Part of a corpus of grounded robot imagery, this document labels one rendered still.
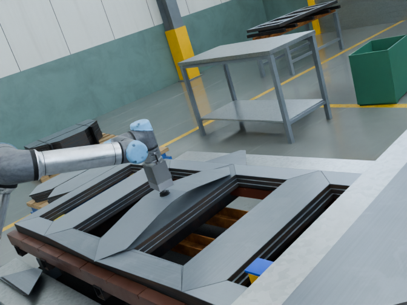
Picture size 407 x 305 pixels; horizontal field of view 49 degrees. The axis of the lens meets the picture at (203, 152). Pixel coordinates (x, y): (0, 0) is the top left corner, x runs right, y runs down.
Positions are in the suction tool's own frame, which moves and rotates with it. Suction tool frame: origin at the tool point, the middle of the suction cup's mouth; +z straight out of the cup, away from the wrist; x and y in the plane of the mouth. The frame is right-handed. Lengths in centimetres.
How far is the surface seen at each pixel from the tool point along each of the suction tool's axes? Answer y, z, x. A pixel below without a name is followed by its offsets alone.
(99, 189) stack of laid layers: 68, 8, 7
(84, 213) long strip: 37.6, 5.1, 24.0
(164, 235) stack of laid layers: -12.1, 7.9, 10.3
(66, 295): 16, 23, 46
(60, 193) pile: 85, 6, 22
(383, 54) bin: 139, 36, -323
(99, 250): -3.9, 4.5, 31.9
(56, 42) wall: 718, -67, -177
